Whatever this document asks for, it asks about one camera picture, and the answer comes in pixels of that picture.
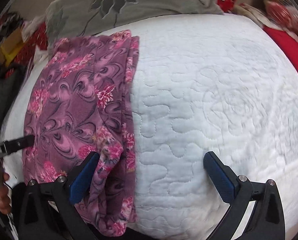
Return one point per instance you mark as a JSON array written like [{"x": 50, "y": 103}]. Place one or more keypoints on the red blanket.
[{"x": 286, "y": 43}]

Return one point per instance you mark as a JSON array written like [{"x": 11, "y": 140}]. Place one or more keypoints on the yellow cardboard box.
[{"x": 10, "y": 47}]

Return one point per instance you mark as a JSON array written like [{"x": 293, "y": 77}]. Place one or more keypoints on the dark green puffer jacket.
[{"x": 10, "y": 83}]

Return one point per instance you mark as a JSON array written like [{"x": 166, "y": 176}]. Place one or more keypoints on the grey floral pillow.
[{"x": 71, "y": 18}]

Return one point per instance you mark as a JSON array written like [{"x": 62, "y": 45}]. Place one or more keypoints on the purple floral shirt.
[{"x": 81, "y": 103}]

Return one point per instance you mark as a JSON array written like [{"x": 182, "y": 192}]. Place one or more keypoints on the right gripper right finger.
[{"x": 267, "y": 218}]

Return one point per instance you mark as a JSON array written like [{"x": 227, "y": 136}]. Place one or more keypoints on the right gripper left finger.
[{"x": 65, "y": 192}]

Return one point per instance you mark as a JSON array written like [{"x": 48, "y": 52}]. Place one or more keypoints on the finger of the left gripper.
[{"x": 13, "y": 146}]

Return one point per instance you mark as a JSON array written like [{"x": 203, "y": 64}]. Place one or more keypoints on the person's left hand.
[{"x": 5, "y": 207}]

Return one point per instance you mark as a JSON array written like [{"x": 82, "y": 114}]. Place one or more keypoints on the plastic-wrapped doll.
[{"x": 281, "y": 10}]

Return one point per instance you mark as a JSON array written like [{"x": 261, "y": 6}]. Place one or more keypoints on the white quilted mattress cover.
[{"x": 209, "y": 83}]

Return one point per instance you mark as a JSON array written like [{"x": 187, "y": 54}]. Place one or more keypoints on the pile of clothes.
[{"x": 9, "y": 22}]

